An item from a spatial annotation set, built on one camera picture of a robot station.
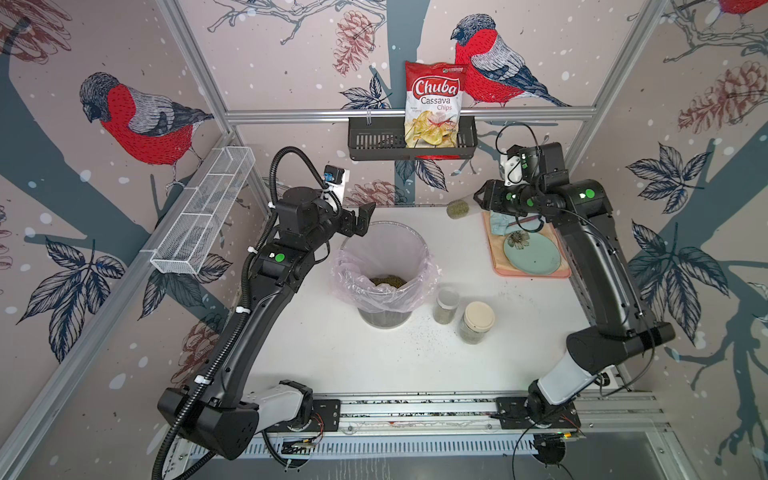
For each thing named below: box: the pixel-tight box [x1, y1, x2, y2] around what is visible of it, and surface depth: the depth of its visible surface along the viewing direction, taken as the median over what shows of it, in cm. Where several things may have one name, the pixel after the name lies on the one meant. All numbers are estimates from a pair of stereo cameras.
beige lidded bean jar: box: [460, 301, 495, 345], surface depth 78 cm
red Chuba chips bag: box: [404, 61, 468, 148], surface depth 87 cm
